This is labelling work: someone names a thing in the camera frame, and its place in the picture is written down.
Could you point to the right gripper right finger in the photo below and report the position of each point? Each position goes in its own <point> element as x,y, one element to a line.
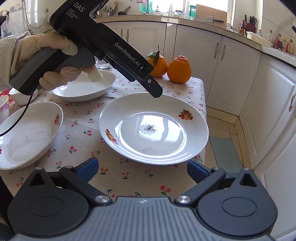
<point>207,180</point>

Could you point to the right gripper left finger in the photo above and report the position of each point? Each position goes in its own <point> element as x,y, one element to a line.
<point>77,178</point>

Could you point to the large white fruit plate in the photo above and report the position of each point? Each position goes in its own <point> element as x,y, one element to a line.
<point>32,137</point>

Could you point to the white bowl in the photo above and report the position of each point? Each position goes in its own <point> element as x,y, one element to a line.
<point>4,108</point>
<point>19,98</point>

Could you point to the left sleeve forearm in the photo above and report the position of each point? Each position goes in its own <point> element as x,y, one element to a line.
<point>7,51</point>

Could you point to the white kitchen cabinets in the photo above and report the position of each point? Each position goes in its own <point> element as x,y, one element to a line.
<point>240,77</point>

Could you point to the gloved left hand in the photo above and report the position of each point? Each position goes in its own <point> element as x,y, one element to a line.
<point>51,80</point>

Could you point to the cherry print tablecloth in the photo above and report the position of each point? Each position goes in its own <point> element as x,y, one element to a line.
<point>79,139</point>

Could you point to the glass water mug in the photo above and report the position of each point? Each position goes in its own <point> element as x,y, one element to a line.
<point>102,64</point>

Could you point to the green dish soap bottle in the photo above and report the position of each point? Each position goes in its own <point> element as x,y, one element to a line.
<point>146,7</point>

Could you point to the orange with leaf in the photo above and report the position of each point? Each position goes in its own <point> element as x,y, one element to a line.
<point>158,62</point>

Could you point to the bumpy orange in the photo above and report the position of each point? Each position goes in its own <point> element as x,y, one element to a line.
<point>179,70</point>

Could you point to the wooden cutting board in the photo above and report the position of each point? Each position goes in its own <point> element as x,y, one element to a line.
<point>211,16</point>

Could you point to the knife block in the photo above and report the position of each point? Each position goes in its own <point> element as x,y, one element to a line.
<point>250,23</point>

